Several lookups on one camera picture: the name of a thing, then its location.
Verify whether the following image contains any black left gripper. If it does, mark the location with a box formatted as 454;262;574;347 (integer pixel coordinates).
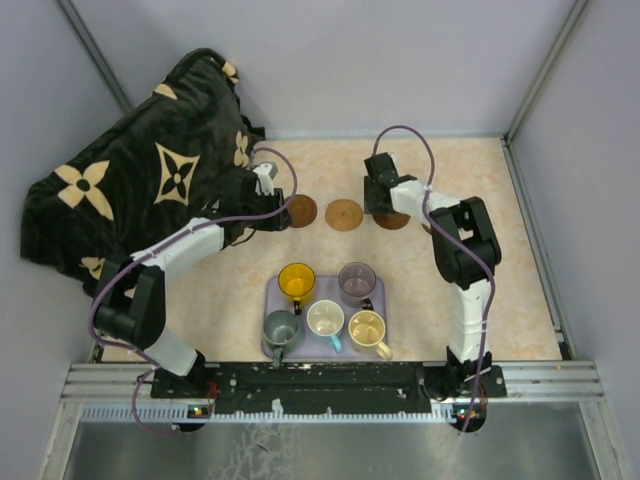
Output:
242;187;295;232

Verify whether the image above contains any woven rattan coaster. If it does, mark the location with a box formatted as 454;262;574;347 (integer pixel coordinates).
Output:
325;199;364;232

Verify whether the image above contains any dark brown wooden coaster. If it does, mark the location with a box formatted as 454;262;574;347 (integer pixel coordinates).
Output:
287;194;317;228

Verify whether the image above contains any purple translucent mug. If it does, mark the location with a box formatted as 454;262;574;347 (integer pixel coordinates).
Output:
338;262;377;310

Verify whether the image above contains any beige mug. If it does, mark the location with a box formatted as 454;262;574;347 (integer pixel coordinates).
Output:
348;310;393;361

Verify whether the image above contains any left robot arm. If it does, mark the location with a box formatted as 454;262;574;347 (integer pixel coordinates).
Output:
89;162;291;397

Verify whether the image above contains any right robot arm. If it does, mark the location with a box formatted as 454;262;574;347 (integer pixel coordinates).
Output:
364;153;502;396

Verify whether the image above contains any black floral plush blanket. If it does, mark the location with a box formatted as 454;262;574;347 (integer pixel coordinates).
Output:
20;48;265;295

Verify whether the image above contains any yellow mug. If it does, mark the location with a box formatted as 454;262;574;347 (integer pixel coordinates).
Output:
277;263;316;316

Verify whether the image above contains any grey green mug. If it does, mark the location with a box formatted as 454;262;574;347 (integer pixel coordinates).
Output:
262;310;305;368

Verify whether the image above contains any lavender plastic tray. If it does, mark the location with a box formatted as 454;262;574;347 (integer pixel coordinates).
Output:
284;274;389;362

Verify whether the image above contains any cream mug blue handle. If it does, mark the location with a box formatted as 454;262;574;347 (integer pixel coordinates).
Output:
306;300;345;353

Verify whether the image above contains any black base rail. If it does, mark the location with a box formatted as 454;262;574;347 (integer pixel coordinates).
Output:
149;362;506;416

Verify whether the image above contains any aluminium frame front rail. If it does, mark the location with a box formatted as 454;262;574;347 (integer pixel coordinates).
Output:
60;361;604;430

